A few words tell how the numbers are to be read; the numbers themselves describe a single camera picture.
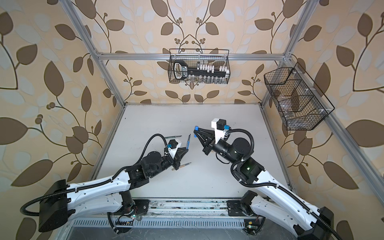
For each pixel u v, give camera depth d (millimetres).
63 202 414
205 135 562
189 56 911
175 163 628
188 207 753
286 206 426
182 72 845
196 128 591
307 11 721
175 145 622
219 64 942
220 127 508
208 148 534
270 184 466
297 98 810
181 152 675
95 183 483
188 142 700
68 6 715
